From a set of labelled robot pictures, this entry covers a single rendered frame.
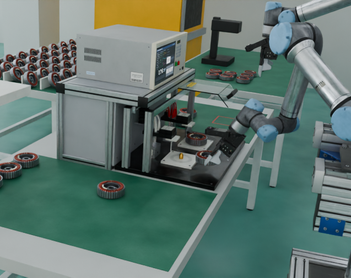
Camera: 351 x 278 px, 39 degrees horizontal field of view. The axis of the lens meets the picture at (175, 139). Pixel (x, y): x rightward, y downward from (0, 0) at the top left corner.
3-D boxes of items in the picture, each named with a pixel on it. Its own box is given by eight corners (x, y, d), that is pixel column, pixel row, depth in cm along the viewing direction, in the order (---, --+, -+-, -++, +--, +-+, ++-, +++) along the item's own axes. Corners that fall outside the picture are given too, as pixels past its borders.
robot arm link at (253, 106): (258, 108, 206) (247, 95, 211) (243, 128, 211) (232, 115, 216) (269, 110, 212) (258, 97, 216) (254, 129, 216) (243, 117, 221)
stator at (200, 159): (222, 159, 231) (223, 151, 229) (216, 167, 221) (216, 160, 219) (199, 155, 234) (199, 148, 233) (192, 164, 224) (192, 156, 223)
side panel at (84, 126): (113, 168, 229) (115, 100, 218) (110, 170, 226) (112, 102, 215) (60, 156, 237) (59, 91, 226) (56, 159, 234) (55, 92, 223)
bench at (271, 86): (302, 125, 560) (314, 58, 534) (279, 191, 395) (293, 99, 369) (208, 109, 592) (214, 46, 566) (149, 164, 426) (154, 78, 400)
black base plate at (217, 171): (244, 144, 272) (245, 140, 271) (214, 191, 214) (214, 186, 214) (163, 129, 285) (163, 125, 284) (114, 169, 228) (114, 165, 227)
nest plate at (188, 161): (200, 158, 242) (200, 155, 242) (190, 169, 229) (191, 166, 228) (171, 152, 247) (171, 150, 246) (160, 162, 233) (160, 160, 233)
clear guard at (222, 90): (238, 96, 265) (240, 85, 263) (228, 107, 243) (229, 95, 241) (181, 87, 274) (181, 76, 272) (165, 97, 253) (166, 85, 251)
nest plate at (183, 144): (213, 142, 264) (213, 140, 263) (205, 151, 251) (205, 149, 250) (186, 137, 268) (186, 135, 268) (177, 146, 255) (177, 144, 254)
